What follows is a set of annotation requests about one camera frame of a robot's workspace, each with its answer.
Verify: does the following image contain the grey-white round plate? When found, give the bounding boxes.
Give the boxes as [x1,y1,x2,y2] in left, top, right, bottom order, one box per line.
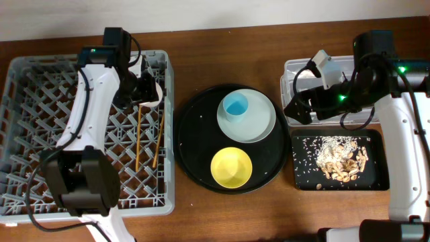
[216,89,276,143]

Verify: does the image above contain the blue plastic cup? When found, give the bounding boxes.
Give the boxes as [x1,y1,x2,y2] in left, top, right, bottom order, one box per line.
[222,92,249,123]

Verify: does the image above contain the pink plastic cup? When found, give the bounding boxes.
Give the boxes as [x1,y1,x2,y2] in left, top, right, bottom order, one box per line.
[138,83,163,108]

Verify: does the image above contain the wooden chopstick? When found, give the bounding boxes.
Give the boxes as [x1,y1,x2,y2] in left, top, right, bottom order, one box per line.
[152,113,165,169]
[135,104,142,172]

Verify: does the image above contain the grey plastic dishwasher rack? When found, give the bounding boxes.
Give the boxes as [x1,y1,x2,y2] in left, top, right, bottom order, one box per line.
[1,50,175,225]

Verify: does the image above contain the black rectangular tray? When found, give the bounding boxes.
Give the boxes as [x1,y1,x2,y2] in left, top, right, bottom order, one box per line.
[292,129,390,191]

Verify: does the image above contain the food scraps pile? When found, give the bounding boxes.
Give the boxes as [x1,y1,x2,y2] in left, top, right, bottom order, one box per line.
[316,136,370,183]

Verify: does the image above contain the yellow bowl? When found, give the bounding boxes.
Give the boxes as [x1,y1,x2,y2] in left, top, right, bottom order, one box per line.
[210,147,253,189]

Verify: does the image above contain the clear plastic waste bin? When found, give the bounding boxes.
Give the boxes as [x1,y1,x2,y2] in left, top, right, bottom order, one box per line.
[280,55,372,126]

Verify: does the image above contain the round black tray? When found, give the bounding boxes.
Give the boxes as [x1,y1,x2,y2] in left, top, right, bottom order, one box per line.
[173,84,292,194]

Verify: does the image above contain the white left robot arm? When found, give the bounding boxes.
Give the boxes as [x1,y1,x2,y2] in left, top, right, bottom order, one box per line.
[24,27,163,241]

